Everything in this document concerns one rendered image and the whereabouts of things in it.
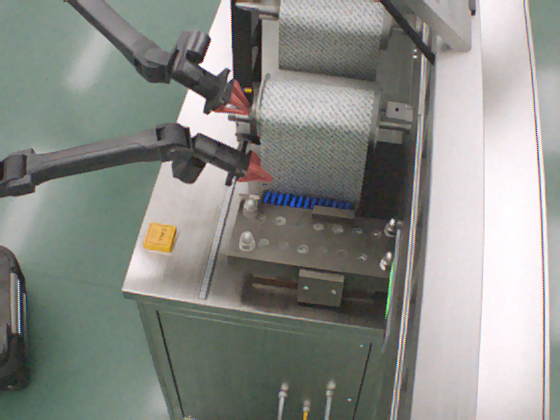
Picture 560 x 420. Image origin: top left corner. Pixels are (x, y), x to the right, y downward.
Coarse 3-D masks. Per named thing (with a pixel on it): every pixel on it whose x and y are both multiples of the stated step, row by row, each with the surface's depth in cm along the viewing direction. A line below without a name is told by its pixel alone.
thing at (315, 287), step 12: (300, 276) 178; (312, 276) 178; (324, 276) 178; (336, 276) 178; (300, 288) 182; (312, 288) 182; (324, 288) 181; (336, 288) 180; (300, 300) 187; (312, 300) 186; (324, 300) 185; (336, 300) 184
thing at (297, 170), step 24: (264, 144) 179; (288, 144) 177; (264, 168) 185; (288, 168) 184; (312, 168) 182; (336, 168) 181; (360, 168) 180; (288, 192) 191; (312, 192) 189; (336, 192) 188; (360, 192) 186
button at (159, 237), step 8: (152, 224) 198; (160, 224) 198; (152, 232) 197; (160, 232) 197; (168, 232) 197; (176, 232) 199; (144, 240) 195; (152, 240) 195; (160, 240) 195; (168, 240) 195; (144, 248) 196; (152, 248) 195; (160, 248) 195; (168, 248) 194
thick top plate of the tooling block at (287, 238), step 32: (256, 224) 185; (288, 224) 186; (320, 224) 186; (352, 224) 186; (384, 224) 186; (256, 256) 180; (288, 256) 180; (320, 256) 180; (352, 256) 180; (384, 288) 181
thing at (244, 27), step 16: (240, 0) 188; (240, 16) 193; (256, 16) 206; (240, 32) 197; (256, 32) 214; (240, 48) 201; (256, 48) 218; (240, 64) 206; (256, 64) 224; (240, 80) 210; (256, 80) 229
